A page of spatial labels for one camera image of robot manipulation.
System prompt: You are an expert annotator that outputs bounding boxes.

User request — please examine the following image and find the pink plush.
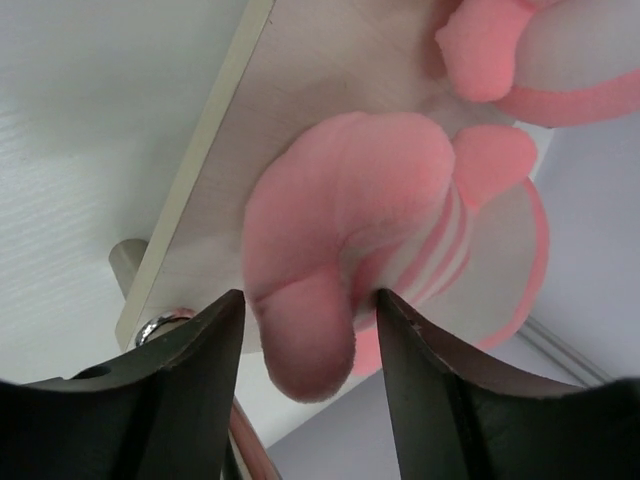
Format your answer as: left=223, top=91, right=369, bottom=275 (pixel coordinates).
left=242, top=112, right=549, bottom=403
left=435, top=0, right=639, bottom=128

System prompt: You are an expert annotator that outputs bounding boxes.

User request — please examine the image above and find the white two-tier shelf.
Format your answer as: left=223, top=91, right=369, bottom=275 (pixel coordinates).
left=115, top=1, right=520, bottom=352

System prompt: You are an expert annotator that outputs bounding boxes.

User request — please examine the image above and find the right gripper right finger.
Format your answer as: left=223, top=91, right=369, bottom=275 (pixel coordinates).
left=376, top=289, right=639, bottom=479

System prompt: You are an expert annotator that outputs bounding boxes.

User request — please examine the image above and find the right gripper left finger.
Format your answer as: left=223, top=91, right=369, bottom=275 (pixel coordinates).
left=1, top=290, right=245, bottom=479

